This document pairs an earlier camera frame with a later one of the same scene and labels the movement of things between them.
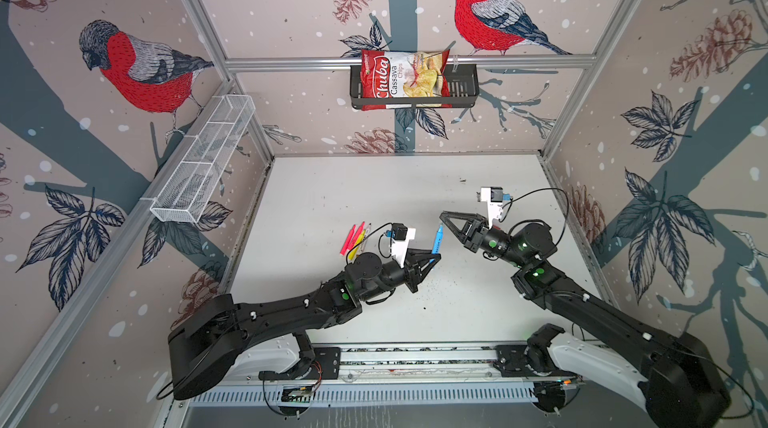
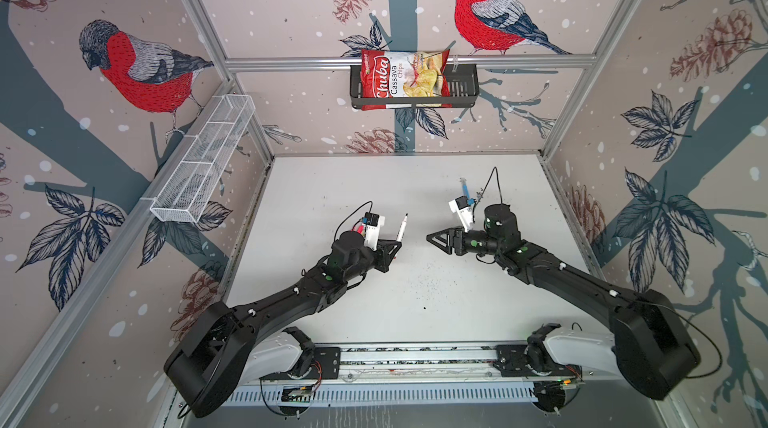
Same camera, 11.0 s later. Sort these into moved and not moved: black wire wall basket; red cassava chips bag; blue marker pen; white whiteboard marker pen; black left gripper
Moved: blue marker pen; white whiteboard marker pen; black left gripper
Not moved: red cassava chips bag; black wire wall basket
